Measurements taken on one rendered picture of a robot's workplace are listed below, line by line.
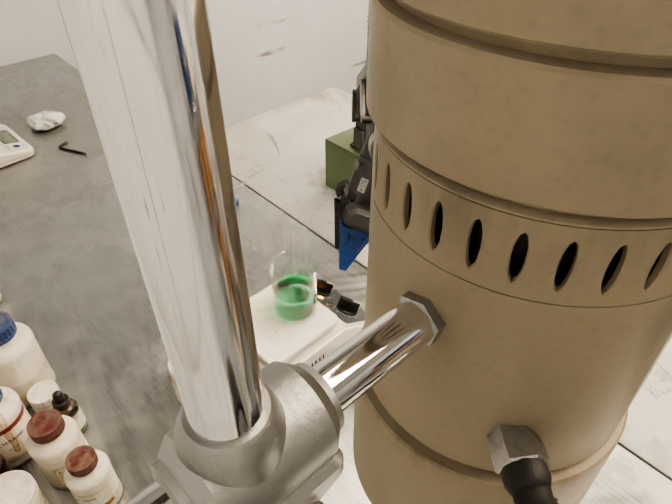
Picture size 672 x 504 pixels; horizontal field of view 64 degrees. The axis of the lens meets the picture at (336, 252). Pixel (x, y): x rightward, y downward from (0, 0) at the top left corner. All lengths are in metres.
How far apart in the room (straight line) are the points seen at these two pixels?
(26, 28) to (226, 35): 0.72
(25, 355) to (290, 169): 0.66
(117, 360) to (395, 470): 0.69
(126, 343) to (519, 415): 0.76
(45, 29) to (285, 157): 1.03
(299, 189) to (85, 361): 0.53
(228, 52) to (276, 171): 1.20
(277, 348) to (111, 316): 0.32
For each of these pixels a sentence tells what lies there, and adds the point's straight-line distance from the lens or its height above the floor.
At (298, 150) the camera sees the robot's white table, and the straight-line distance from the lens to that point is 1.28.
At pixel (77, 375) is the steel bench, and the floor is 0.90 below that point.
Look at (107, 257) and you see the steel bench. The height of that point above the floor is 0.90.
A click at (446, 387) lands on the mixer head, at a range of 0.17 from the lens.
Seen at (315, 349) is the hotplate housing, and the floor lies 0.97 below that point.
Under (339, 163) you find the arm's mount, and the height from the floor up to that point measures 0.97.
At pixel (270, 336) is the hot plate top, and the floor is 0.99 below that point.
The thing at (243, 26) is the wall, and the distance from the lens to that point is 2.37.
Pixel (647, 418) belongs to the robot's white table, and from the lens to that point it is 0.85.
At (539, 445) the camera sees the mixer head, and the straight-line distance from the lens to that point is 0.17.
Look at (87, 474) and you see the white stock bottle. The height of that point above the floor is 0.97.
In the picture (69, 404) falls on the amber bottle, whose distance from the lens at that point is 0.77.
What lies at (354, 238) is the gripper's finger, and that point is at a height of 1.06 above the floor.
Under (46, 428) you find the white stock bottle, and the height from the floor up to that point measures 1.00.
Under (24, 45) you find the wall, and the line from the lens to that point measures 2.03.
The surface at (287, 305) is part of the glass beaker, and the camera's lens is 0.71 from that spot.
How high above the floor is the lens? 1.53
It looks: 40 degrees down
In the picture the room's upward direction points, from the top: straight up
